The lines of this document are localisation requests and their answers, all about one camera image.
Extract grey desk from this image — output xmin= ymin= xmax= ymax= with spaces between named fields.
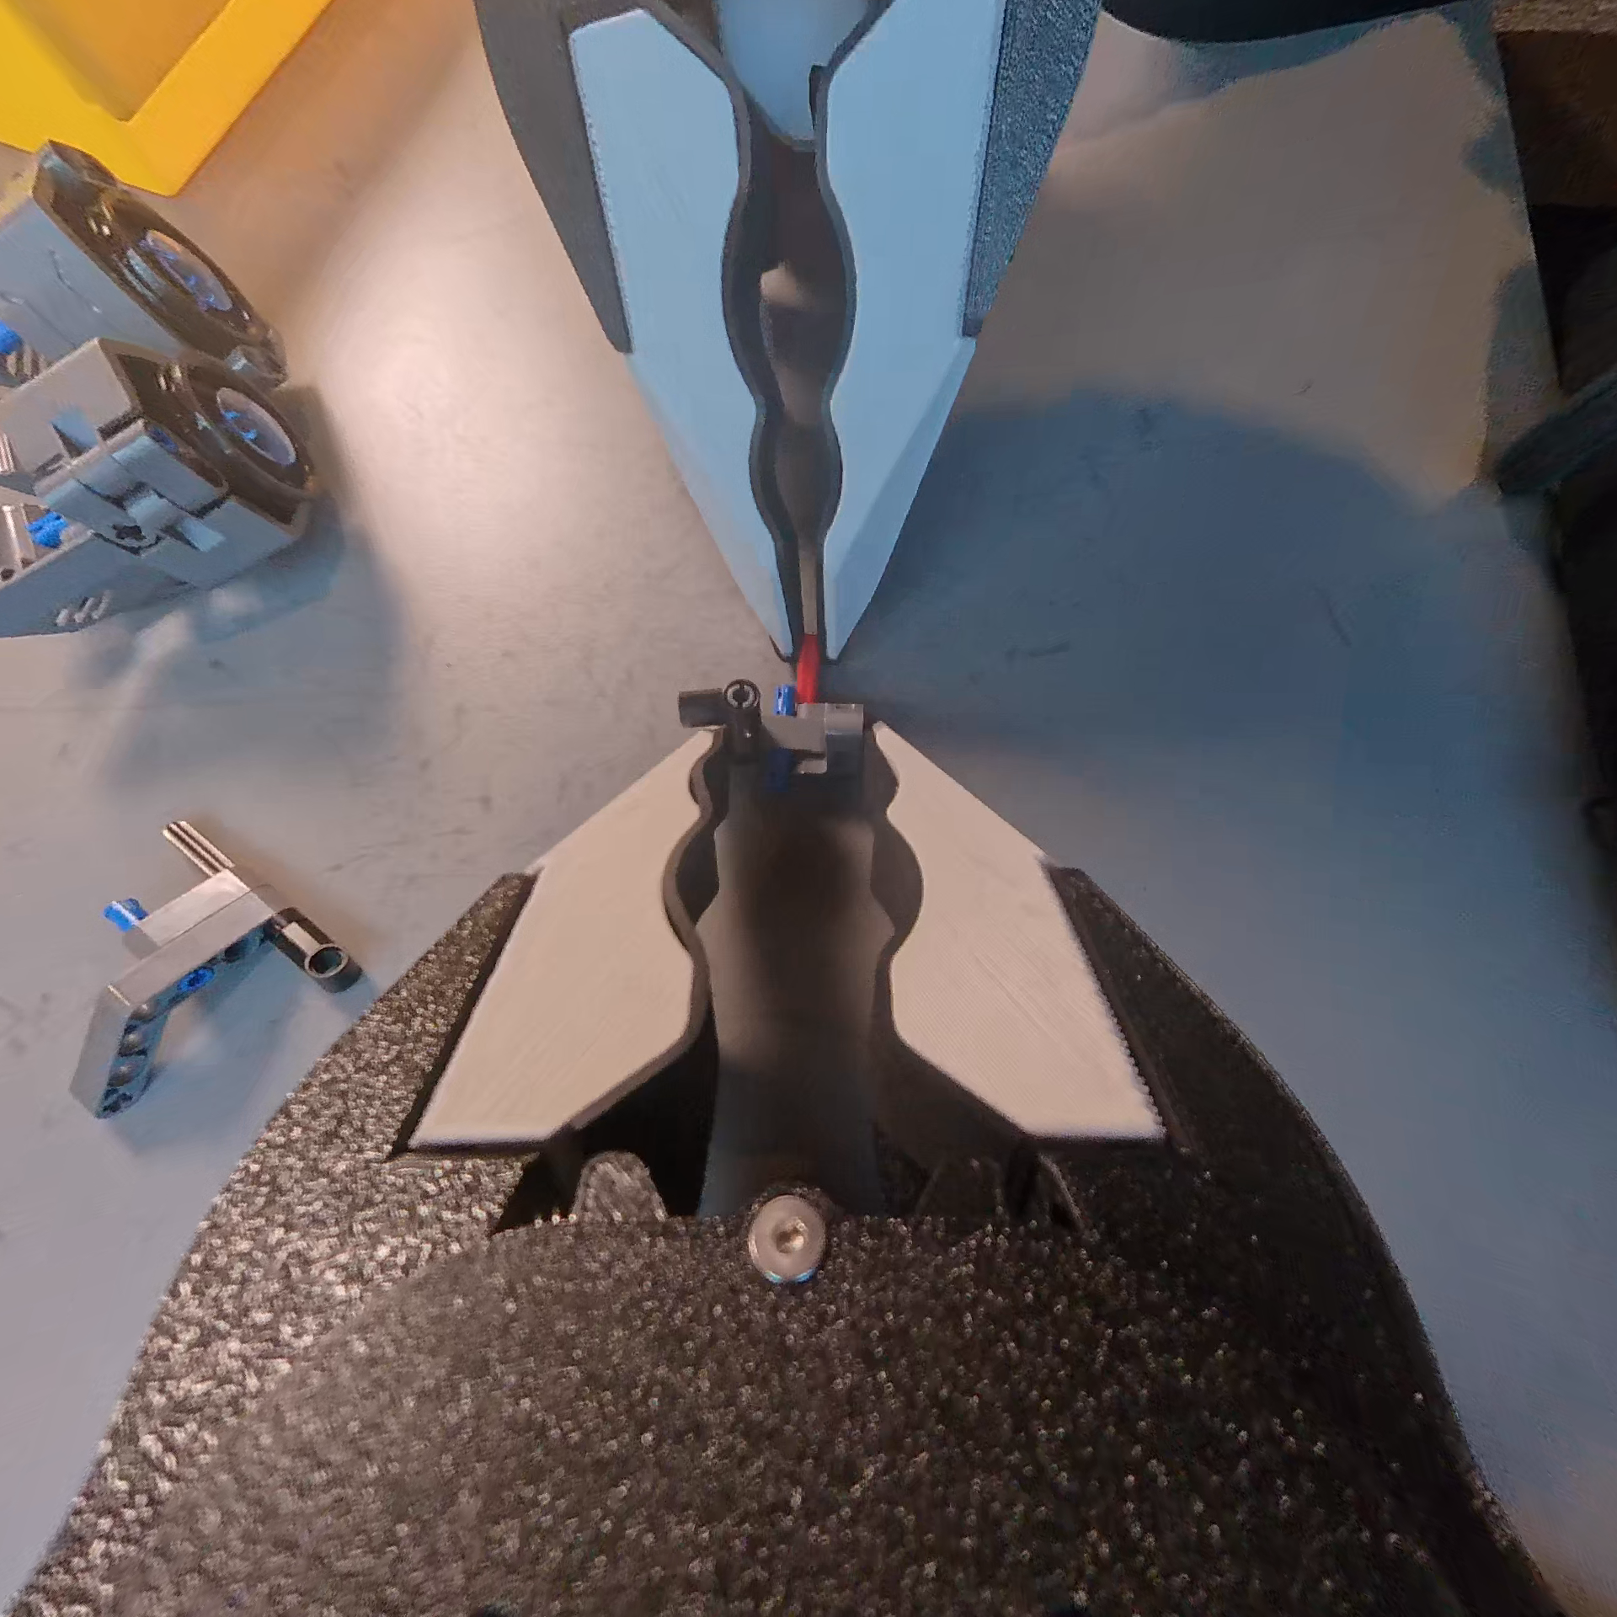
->
xmin=0 ymin=0 xmax=1617 ymax=1592

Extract grey twin engine toy assembly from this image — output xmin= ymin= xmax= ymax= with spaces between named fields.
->
xmin=0 ymin=140 xmax=317 ymax=639

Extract large yellow storage bin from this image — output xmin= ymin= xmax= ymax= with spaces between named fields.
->
xmin=0 ymin=0 xmax=336 ymax=199

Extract grey angular connector piece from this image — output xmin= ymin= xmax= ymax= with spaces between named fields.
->
xmin=794 ymin=700 xmax=873 ymax=778

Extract grey beam with black axle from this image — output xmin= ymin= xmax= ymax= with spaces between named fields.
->
xmin=68 ymin=820 xmax=363 ymax=1123

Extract person's right forearm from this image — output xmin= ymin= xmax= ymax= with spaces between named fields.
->
xmin=1097 ymin=0 xmax=1492 ymax=40

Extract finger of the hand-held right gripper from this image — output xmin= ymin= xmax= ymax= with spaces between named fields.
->
xmin=812 ymin=0 xmax=1011 ymax=665
xmin=567 ymin=3 xmax=809 ymax=658

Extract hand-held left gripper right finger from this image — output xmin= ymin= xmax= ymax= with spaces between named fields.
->
xmin=870 ymin=722 xmax=1168 ymax=1150

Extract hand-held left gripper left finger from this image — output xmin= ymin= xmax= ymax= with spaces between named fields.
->
xmin=409 ymin=732 xmax=734 ymax=1154

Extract black connector with blue pins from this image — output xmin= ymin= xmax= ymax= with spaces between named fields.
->
xmin=676 ymin=677 xmax=799 ymax=794

